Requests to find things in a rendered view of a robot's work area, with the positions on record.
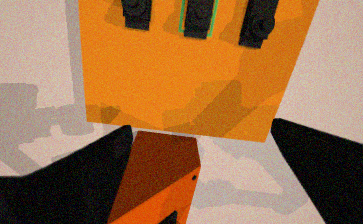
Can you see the black micro servo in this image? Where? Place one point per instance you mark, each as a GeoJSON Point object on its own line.
{"type": "Point", "coordinates": [198, 18]}

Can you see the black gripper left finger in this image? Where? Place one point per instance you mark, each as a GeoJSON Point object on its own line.
{"type": "Point", "coordinates": [80, 188]}

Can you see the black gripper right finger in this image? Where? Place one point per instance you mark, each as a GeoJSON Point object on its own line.
{"type": "Point", "coordinates": [329, 168]}

